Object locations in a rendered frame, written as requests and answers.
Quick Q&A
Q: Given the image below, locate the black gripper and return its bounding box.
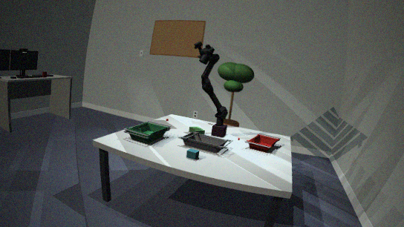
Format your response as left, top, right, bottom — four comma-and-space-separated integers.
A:
195, 42, 206, 59

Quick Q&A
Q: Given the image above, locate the teal block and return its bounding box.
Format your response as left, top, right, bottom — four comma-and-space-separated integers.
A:
186, 148, 199, 159

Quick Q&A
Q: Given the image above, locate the small green block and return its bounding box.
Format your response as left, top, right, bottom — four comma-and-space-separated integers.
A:
189, 127, 205, 135

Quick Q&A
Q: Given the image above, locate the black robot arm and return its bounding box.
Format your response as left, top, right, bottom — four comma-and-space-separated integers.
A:
199, 45, 228, 126

